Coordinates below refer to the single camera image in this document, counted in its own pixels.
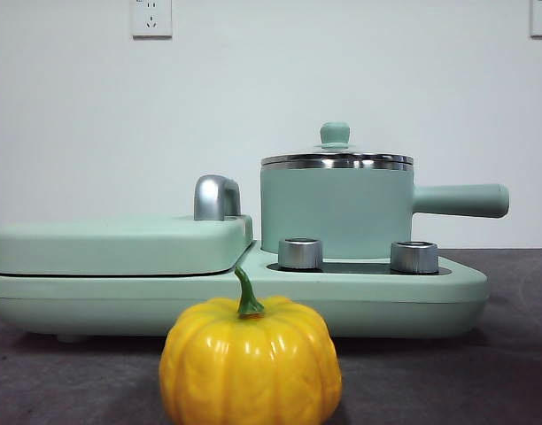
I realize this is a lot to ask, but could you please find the glass lid with green knob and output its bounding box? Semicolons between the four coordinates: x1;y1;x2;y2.
260;122;414;166

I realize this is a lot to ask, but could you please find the yellow plastic pumpkin green stem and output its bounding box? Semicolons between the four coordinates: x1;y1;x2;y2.
159;265;343;425

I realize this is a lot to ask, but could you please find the silver control knob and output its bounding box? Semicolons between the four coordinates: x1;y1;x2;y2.
277;237;324;270
390;240;439;273

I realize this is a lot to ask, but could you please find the mint green breakfast machine base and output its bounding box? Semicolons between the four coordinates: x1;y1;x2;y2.
0;241;490;343

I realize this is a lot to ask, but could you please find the mint green griddle cover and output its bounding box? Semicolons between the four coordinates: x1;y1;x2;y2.
0;213;254;278

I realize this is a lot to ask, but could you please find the mint green pot with handle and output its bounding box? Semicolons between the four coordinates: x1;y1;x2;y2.
258;161;510;262

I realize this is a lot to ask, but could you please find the silver griddle cover handle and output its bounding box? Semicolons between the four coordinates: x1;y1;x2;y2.
193;174;243;221

